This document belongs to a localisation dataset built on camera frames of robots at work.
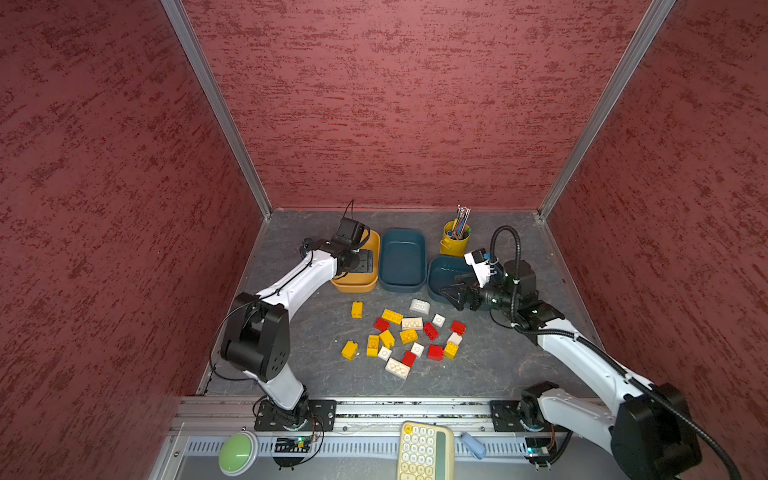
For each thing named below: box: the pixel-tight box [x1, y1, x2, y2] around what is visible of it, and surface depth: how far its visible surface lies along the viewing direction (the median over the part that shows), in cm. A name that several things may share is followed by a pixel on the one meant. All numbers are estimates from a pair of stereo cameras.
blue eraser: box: [460, 432, 487, 459], surface depth 71 cm
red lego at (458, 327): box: [451, 320, 467, 336], surface depth 92 cm
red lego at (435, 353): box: [428, 344, 444, 362], surface depth 85 cm
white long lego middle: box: [401, 317, 423, 331], surface depth 91 cm
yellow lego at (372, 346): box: [366, 335, 380, 357], surface depth 87 cm
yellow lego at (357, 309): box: [351, 301, 364, 319], surface depth 94 cm
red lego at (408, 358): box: [401, 350, 417, 368], surface depth 85 cm
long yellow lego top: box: [381, 308, 404, 325], surface depth 94 cm
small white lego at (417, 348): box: [410, 342, 425, 358], surface depth 87 cm
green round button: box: [218, 430, 259, 477], surface depth 69 cm
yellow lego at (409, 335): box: [400, 328, 419, 345], surface depth 89 cm
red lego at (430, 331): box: [423, 322, 439, 341], surface depth 89 cm
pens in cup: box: [453, 204, 471, 240], surface depth 102 cm
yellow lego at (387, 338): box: [379, 329, 395, 349], surface depth 87 cm
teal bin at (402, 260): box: [379, 228, 426, 293], surface depth 105 cm
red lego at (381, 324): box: [374, 318, 390, 332], surface depth 92 cm
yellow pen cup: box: [440, 219, 471, 258], surface depth 102 cm
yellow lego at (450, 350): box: [444, 341, 459, 361], surface depth 85 cm
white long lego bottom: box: [384, 358, 411, 380], surface depth 83 cm
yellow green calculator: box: [397, 421, 455, 480], surface depth 69 cm
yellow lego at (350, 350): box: [341, 340, 359, 361], surface depth 85 cm
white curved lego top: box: [409, 299, 431, 315], surface depth 94 cm
